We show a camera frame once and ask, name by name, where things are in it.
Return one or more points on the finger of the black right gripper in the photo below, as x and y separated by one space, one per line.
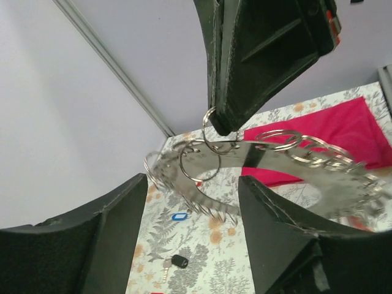
210 17
262 46

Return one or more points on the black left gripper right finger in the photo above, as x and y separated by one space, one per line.
292 250

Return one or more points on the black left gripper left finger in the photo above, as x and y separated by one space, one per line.
86 250

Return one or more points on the black car key fob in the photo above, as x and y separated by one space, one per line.
176 260

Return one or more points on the blue key tag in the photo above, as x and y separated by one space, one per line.
179 216

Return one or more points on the large silver keyring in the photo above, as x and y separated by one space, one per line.
280 157

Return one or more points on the floral table mat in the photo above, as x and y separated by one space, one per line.
217 252

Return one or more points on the red cloth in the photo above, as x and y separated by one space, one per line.
349 125

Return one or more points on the right aluminium frame post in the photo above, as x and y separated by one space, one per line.
81 24

